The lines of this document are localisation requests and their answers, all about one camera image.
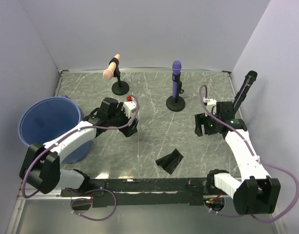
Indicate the blue plastic trash bin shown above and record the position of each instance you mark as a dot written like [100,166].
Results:
[49,119]

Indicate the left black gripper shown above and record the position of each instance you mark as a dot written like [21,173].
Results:
[131,129]

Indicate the beige microphone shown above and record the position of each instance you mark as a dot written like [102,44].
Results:
[113,68]

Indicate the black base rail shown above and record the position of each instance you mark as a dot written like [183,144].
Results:
[146,191]

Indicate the purple microphone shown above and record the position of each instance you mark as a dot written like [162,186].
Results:
[176,72]

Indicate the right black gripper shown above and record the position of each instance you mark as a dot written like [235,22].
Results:
[200,119]

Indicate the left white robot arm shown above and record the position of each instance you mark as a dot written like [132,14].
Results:
[42,164]

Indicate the black trash bag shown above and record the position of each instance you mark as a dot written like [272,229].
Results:
[170,162]

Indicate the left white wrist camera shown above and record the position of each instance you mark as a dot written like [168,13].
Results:
[129,106]

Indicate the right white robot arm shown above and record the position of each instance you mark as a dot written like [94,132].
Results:
[256,192]

